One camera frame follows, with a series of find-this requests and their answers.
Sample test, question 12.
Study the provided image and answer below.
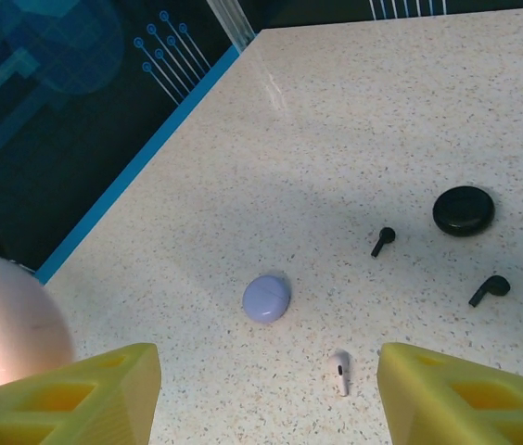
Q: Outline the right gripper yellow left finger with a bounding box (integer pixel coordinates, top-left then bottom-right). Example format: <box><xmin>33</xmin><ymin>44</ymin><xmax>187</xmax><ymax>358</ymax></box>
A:
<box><xmin>0</xmin><ymin>342</ymin><xmax>161</xmax><ymax>445</ymax></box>

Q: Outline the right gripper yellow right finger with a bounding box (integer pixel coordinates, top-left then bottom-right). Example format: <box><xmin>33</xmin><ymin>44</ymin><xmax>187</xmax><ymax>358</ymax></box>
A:
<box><xmin>376</xmin><ymin>342</ymin><xmax>523</xmax><ymax>445</ymax></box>

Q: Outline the pink round charging case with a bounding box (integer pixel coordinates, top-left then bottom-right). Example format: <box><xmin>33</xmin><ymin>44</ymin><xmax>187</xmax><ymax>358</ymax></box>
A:
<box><xmin>0</xmin><ymin>252</ymin><xmax>77</xmax><ymax>401</ymax></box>

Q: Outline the black earbud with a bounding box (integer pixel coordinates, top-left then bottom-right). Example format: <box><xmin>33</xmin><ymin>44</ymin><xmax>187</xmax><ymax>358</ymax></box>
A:
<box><xmin>468</xmin><ymin>274</ymin><xmax>512</xmax><ymax>309</ymax></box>
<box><xmin>370</xmin><ymin>226</ymin><xmax>397</xmax><ymax>259</ymax></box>

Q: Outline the pink earbud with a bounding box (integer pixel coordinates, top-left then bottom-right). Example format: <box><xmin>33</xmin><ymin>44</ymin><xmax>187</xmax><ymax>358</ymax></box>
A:
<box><xmin>327</xmin><ymin>350</ymin><xmax>352</xmax><ymax>398</ymax></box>

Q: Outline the black round charging case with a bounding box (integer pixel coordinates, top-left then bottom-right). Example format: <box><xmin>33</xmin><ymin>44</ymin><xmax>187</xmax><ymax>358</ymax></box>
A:
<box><xmin>431</xmin><ymin>185</ymin><xmax>496</xmax><ymax>238</ymax></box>

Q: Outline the purple round charging case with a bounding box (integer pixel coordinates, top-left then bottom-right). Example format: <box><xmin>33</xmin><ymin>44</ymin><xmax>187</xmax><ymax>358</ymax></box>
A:
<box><xmin>241</xmin><ymin>273</ymin><xmax>292</xmax><ymax>325</ymax></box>

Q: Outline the aluminium frame post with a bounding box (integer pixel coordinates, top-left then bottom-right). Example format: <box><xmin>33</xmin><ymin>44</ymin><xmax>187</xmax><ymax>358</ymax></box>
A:
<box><xmin>205</xmin><ymin>0</ymin><xmax>259</xmax><ymax>50</ymax></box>

